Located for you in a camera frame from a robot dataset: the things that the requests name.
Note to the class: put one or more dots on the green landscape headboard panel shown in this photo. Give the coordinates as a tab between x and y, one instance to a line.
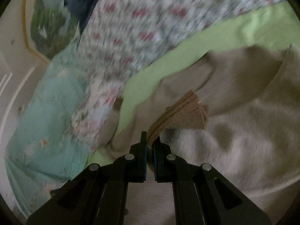
48	27

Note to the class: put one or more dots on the light green bed sheet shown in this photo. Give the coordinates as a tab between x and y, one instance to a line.
273	28

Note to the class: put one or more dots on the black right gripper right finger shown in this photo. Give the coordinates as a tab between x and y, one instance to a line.
202	195

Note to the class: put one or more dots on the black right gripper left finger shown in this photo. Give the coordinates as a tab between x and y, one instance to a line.
98	194

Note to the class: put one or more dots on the teal floral pillow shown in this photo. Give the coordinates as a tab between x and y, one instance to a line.
42	154

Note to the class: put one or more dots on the beige fuzzy sweater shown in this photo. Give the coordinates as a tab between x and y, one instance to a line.
252	134

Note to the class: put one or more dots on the floral rose quilt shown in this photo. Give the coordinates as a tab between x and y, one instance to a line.
122	37

